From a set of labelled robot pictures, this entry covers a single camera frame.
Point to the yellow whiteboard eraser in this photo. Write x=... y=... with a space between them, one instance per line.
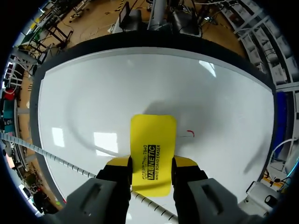
x=153 y=140

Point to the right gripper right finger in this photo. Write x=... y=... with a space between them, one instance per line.
x=205 y=200

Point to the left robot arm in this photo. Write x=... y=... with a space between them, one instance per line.
x=261 y=196

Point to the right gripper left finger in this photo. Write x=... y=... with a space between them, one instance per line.
x=93 y=200

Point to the large whiteboard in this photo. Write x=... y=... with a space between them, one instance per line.
x=93 y=93

